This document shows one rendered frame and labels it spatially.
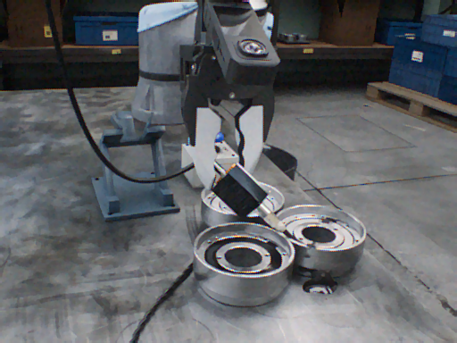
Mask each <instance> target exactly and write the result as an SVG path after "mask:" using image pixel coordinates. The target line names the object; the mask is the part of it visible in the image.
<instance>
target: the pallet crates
mask: <svg viewBox="0 0 457 343"><path fill-rule="evenodd" d="M424 15H425V17H424V21H423V22H424V23H423V27H422V31H421V36H409V35H395V36H396V39H395V42H394V43H395V45H394V53H393V57H392V58H391V60H392V62H391V65H390V66H391V71H390V74H389V78H388V81H383V82H382V83H380V82H376V83H368V86H367V91H366V97H365V98H366V99H369V100H372V101H374V102H376V103H378V104H382V105H384V106H386V107H390V108H393V109H395V110H396V111H400V112H402V113H405V114H409V115H411V116H412V117H415V118H419V119H421V120H423V121H427V122H430V123H431V124H434V125H437V126H439V127H440V128H443V129H447V130H450V131H451V132H455V133H457V126H454V125H452V124H450V123H448V122H444V121H440V120H438V119H435V118H433V117H430V116H429V115H430V110H431V111H434V112H438V113H441V114H443V115H447V116H449V117H452V118H454V119H457V15H443V14H424ZM437 16H444V18H442V17H437ZM409 37H414V39H412V38H409ZM386 92H388V93H390V94H392V96H393V97H398V98H400V99H402V100H403V101H408V102H410V103H411V104H410V106H409V108H406V107H404V106H401V105H396V104H395V103H392V102H390V101H386V100H385V97H386Z"/></svg>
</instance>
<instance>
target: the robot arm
mask: <svg viewBox="0 0 457 343"><path fill-rule="evenodd" d="M197 2H198V5H197ZM266 10H267V4H266V2H264V0H195V1H194V2H176V3H161V4H152V5H148V6H146V7H144V8H142V9H141V11H140V14H139V25H138V30H137V32H138V35H139V82H138V84H137V88H136V93H135V95H134V97H133V100H132V106H131V108H132V117H134V118H135V120H137V121H142V122H145V123H146V122H147V120H148V117H149V114H150V113H151V112H153V113H154V116H153V118H152V124H159V125H180V124H185V126H186V128H187V134H188V136H189V138H188V143H189V146H190V151H191V155H192V156H193V159H194V165H195V168H196V171H197V175H198V176H199V178H200V181H201V182H202V183H203V184H204V186H205V187H206V189H207V190H210V191H211V190H212V188H213V185H214V181H215V179H216V174H215V170H214V161H215V159H216V157H217V152H216V149H215V147H214V142H215V139H216V138H217V136H218V134H219V132H220V127H221V118H220V116H218V115H217V114H216V113H215V112H213V111H212V110H211V109H210V108H208V106H209V105H208V97H209V98H210V99H211V105H214V106H218V105H219V104H220V102H221V100H222V99H236V100H237V101H238V102H239V103H240V105H239V112H238V113H236V116H235V124H236V141H237V145H238V148H237V151H238V154H239V164H240V165H242V166H243V168H244V169H246V171H247V172H249V173H250V175H252V174H253V170H254V169H255V167H256V165H257V162H258V161H259V158H260V154H261V152H262V149H263V144H264V143H265V141H267V136H268V134H269V130H270V124H271V121H272V119H273V116H274V106H275V101H274V92H273V88H272V85H273V83H274V79H275V77H276V75H277V71H278V66H279V64H280V59H279V58H278V55H277V52H276V51H275V50H274V48H273V45H272V44H271V42H270V35H271V30H272V26H273V15H272V14H270V13H266Z"/></svg>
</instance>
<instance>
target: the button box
mask: <svg viewBox="0 0 457 343"><path fill-rule="evenodd" d="M214 147H215V149H216V152H217V157H216V159H215V161H216V162H218V164H219V165H221V167H223V168H224V169H225V170H226V171H227V170H228V169H229V168H230V167H231V166H232V165H233V164H234V163H235V164H237V163H239V156H238V155H236V153H235V152H234V151H232V149H231V147H229V145H228V144H226V143H225V141H221V142H220V143H216V144H214ZM193 161H194V159H193V156H192V155H191V151H190V146H189V144H185V145H182V165H181V169H182V168H183V167H185V166H187V165H190V164H191V163H192V162H193ZM215 174H216V179H215V181H214V182H216V181H217V180H218V179H219V178H220V177H221V176H220V175H219V174H218V173H217V172H215ZM184 175H185V176H186V177H187V180H188V181H189V183H190V185H191V187H193V188H205V186H204V184H203V183H202V182H201V181H200V178H199V176H198V175H197V171H196V168H194V169H191V170H190V171H187V172H184Z"/></svg>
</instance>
